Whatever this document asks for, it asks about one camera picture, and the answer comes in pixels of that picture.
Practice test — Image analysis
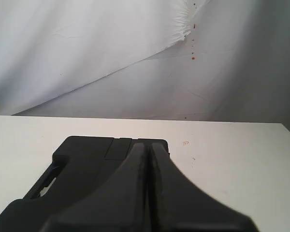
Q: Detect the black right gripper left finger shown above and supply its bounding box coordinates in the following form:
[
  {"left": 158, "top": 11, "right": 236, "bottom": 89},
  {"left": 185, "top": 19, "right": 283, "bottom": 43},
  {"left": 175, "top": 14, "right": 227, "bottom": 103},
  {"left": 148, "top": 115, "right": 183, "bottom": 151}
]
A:
[{"left": 43, "top": 143, "right": 148, "bottom": 232}]

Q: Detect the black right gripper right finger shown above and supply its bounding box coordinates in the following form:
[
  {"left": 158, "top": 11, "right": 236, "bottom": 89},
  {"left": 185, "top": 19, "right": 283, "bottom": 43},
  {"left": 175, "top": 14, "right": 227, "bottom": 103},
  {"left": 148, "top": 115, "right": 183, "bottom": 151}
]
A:
[{"left": 148, "top": 143, "right": 256, "bottom": 232}]

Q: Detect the black plastic carrying case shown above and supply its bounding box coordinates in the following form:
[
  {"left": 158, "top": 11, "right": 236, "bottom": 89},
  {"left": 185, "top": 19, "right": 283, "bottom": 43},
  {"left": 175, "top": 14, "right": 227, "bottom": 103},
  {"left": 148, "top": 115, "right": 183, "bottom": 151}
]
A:
[{"left": 0, "top": 136, "right": 168, "bottom": 232}]

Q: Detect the white backdrop cloth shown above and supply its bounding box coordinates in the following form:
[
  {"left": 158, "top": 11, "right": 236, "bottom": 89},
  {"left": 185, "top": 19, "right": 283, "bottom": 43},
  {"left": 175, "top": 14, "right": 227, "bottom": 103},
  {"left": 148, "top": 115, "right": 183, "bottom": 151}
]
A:
[{"left": 0, "top": 0, "right": 290, "bottom": 120}]

